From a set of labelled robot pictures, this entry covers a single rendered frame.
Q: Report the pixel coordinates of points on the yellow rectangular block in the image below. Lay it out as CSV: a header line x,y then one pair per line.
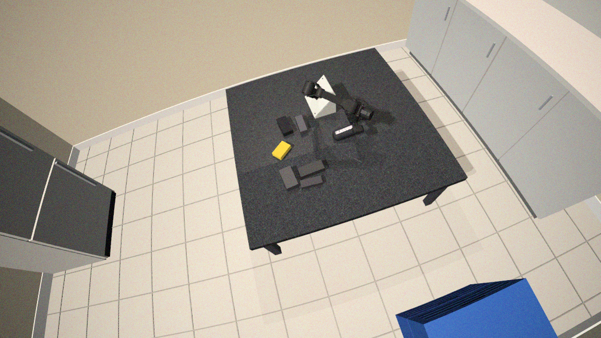
x,y
281,150

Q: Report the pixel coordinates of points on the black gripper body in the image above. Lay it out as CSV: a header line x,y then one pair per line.
x,y
353,119

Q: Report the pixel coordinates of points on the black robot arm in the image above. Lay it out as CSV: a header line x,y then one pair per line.
x,y
353,107

